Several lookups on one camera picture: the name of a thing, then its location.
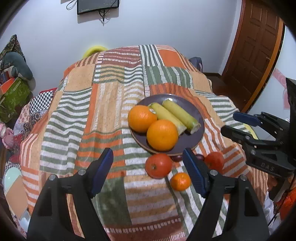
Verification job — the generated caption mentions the small mandarin orange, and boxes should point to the small mandarin orange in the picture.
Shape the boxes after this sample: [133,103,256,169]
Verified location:
[170,172,191,191]

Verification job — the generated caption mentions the large plain orange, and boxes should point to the large plain orange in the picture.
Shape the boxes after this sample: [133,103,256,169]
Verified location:
[147,120,179,152]

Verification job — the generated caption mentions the large orange with sticker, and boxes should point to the large orange with sticker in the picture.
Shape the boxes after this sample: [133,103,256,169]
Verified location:
[127,105,158,133]

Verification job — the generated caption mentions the wall mounted black monitor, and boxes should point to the wall mounted black monitor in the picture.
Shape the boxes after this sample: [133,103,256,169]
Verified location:
[77,0,119,15]

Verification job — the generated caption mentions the green floral storage box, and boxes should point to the green floral storage box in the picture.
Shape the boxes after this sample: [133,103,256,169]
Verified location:
[1,77,32,123]

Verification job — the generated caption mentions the pink toy figure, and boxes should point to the pink toy figure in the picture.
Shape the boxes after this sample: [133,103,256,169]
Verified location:
[0,122,14,150]

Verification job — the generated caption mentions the checkered patchwork quilt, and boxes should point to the checkered patchwork quilt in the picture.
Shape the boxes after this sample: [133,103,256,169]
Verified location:
[13,88,57,138]

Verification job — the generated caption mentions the dark red plum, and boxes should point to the dark red plum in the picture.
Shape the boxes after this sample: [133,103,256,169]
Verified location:
[171,155,183,162]

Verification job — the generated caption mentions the blue backpack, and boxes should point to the blue backpack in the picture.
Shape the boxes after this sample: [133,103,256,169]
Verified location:
[189,57,203,72]

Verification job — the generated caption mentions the camouflage patterned cushion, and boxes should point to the camouflage patterned cushion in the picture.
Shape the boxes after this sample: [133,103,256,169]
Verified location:
[0,34,26,61]

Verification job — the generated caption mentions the smaller red tomato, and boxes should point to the smaller red tomato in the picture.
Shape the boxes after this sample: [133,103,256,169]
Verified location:
[204,152,224,173]

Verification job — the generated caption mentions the large red tomato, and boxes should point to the large red tomato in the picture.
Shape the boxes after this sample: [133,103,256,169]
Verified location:
[145,153,173,179]

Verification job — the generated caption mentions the purple ceramic plate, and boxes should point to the purple ceramic plate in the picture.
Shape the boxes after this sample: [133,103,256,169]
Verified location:
[130,94,205,156]

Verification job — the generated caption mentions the grey stuffed toy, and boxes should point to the grey stuffed toy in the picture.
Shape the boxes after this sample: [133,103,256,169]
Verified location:
[1,52,33,81]

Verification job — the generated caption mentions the brown wooden door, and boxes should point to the brown wooden door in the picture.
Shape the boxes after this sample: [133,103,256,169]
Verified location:
[222,1,284,112]

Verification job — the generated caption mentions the yellow pillow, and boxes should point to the yellow pillow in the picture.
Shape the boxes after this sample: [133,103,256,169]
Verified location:
[83,45,108,58]

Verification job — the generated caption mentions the green yellow banana piece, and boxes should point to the green yellow banana piece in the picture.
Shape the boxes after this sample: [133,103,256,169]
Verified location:
[162,99,201,135]

